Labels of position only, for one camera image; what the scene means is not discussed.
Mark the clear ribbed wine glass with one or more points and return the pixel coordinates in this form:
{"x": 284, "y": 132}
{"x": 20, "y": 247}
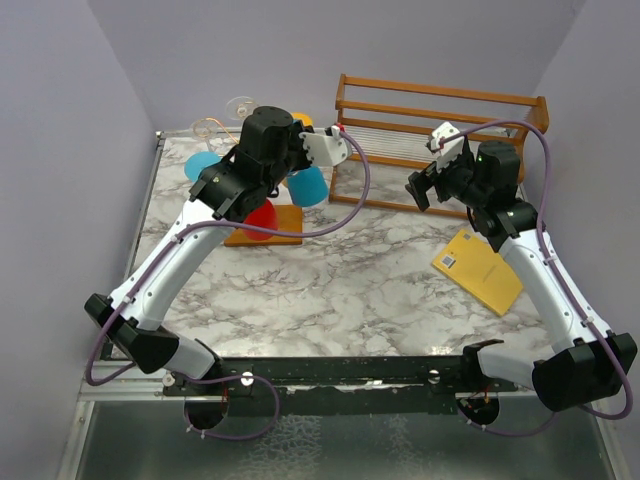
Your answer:
{"x": 196, "y": 129}

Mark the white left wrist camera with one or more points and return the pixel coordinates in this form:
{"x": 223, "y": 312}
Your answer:
{"x": 327, "y": 148}

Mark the yellow plastic goblet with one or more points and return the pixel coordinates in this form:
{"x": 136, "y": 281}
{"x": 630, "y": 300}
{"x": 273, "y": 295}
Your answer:
{"x": 305, "y": 119}

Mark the gold wire glass rack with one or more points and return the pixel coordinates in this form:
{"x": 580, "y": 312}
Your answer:
{"x": 227, "y": 131}

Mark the red plastic goblet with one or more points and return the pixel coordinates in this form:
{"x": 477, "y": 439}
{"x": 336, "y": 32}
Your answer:
{"x": 263, "y": 217}

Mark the wooden base of glass rack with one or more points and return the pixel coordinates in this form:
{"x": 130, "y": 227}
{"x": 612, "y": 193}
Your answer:
{"x": 290, "y": 220}

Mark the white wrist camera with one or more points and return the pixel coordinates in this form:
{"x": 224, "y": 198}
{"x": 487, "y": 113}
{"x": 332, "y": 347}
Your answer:
{"x": 327, "y": 148}
{"x": 445, "y": 140}

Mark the blue plastic goblet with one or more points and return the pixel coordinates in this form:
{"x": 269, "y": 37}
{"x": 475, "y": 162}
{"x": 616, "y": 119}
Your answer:
{"x": 307, "y": 187}
{"x": 199, "y": 161}

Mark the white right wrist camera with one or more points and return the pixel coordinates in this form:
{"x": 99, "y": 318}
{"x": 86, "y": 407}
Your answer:
{"x": 445, "y": 140}

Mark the yellow book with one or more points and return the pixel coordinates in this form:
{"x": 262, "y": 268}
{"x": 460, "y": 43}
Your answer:
{"x": 472, "y": 264}

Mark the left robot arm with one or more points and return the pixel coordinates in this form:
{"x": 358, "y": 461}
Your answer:
{"x": 272, "y": 145}

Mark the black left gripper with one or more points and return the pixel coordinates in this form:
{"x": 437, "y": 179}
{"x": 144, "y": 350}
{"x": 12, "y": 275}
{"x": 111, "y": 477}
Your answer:
{"x": 299, "y": 130}

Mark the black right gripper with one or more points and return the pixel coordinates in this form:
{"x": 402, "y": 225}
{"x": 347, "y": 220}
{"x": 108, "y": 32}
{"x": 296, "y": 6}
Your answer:
{"x": 421, "y": 182}

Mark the wooden shelf rack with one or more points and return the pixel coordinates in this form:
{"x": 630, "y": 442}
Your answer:
{"x": 391, "y": 120}

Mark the black mounting rail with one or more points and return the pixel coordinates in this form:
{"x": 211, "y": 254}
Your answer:
{"x": 328, "y": 386}

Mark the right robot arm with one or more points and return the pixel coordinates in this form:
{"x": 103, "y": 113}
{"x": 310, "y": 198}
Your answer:
{"x": 589, "y": 361}

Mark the clear smooth wine glass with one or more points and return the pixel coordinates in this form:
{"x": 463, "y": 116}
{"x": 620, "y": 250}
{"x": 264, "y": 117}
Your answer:
{"x": 240, "y": 107}

